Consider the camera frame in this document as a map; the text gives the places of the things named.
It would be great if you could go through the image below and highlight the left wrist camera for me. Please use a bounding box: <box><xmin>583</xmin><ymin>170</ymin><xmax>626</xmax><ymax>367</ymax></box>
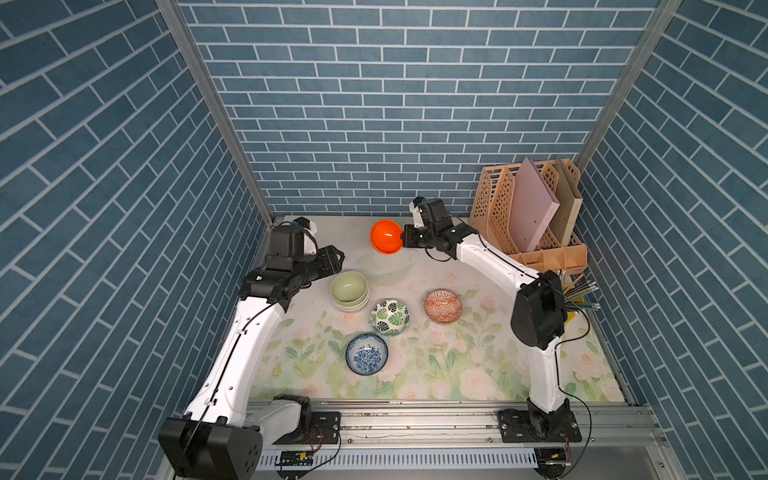
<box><xmin>292</xmin><ymin>217</ymin><xmax>317</xmax><ymax>235</ymax></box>

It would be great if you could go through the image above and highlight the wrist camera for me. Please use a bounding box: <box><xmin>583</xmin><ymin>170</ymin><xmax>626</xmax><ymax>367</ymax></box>
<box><xmin>409</xmin><ymin>196</ymin><xmax>426</xmax><ymax>228</ymax></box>
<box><xmin>292</xmin><ymin>217</ymin><xmax>317</xmax><ymax>235</ymax></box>

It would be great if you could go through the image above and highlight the peach file organizer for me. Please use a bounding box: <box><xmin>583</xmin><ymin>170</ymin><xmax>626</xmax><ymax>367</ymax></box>
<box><xmin>469</xmin><ymin>158</ymin><xmax>588</xmax><ymax>275</ymax></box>

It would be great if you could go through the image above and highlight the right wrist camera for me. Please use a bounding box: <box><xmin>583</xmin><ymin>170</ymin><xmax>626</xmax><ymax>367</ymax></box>
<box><xmin>409</xmin><ymin>196</ymin><xmax>426</xmax><ymax>228</ymax></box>

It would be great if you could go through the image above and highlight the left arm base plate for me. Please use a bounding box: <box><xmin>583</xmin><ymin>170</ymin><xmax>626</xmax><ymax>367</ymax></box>
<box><xmin>274</xmin><ymin>411</ymin><xmax>342</xmax><ymax>446</ymax></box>

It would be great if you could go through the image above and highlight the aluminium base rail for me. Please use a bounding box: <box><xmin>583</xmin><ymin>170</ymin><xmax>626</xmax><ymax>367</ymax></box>
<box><xmin>250</xmin><ymin>400</ymin><xmax>684</xmax><ymax>479</ymax></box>

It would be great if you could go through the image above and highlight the cream bowl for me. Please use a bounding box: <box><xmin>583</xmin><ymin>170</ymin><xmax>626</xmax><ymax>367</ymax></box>
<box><xmin>333</xmin><ymin>292</ymin><xmax>370</xmax><ymax>311</ymax></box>

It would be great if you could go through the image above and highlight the orange bowl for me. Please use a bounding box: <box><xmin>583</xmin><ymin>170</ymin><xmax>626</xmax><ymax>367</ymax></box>
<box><xmin>369</xmin><ymin>219</ymin><xmax>403</xmax><ymax>255</ymax></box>

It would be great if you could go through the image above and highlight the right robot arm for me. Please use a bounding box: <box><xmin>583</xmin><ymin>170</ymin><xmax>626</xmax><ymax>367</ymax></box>
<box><xmin>401</xmin><ymin>197</ymin><xmax>570</xmax><ymax>440</ymax></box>

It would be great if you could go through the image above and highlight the yellow pencil cup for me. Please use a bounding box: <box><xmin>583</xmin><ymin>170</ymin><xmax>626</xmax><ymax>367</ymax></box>
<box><xmin>563</xmin><ymin>274</ymin><xmax>602</xmax><ymax>322</ymax></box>

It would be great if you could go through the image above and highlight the pink folder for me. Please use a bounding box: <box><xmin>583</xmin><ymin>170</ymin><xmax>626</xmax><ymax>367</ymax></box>
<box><xmin>508</xmin><ymin>159</ymin><xmax>559</xmax><ymax>252</ymax></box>

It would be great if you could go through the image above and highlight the red pattern bowl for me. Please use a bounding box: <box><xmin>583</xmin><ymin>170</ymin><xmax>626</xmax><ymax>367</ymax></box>
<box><xmin>423</xmin><ymin>289</ymin><xmax>463</xmax><ymax>325</ymax></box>

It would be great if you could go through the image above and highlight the green circuit board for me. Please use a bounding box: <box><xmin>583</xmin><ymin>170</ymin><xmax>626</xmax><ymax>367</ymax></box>
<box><xmin>276</xmin><ymin>451</ymin><xmax>314</xmax><ymax>470</ymax></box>

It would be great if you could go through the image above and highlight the beige folder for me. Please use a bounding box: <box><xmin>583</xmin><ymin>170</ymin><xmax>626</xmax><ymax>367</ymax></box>
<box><xmin>549</xmin><ymin>159</ymin><xmax>583</xmax><ymax>246</ymax></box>

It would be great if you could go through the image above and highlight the right controller box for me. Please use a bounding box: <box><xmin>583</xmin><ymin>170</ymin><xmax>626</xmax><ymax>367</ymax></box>
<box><xmin>534</xmin><ymin>448</ymin><xmax>571</xmax><ymax>479</ymax></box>

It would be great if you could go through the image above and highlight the green leaf pattern bowl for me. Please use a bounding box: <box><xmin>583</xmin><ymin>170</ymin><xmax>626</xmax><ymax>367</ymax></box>
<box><xmin>369</xmin><ymin>299</ymin><xmax>410</xmax><ymax>337</ymax></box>

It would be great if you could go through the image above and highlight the blue floral bowl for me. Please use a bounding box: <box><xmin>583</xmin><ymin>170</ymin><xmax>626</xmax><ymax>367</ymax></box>
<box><xmin>345</xmin><ymin>333</ymin><xmax>389</xmax><ymax>376</ymax></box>

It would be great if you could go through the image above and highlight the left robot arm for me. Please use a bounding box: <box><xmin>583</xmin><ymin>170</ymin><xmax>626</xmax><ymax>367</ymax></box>
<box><xmin>158</xmin><ymin>217</ymin><xmax>344</xmax><ymax>479</ymax></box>

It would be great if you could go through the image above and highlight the light green bowl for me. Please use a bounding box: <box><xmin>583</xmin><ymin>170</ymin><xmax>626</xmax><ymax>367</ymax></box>
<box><xmin>330</xmin><ymin>271</ymin><xmax>369</xmax><ymax>301</ymax></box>

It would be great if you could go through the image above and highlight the floral table mat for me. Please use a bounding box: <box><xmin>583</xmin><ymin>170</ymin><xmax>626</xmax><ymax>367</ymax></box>
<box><xmin>236</xmin><ymin>215</ymin><xmax>625</xmax><ymax>404</ymax></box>

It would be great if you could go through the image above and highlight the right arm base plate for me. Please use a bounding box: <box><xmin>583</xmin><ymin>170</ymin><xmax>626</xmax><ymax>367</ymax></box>
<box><xmin>497</xmin><ymin>409</ymin><xmax>583</xmax><ymax>443</ymax></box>

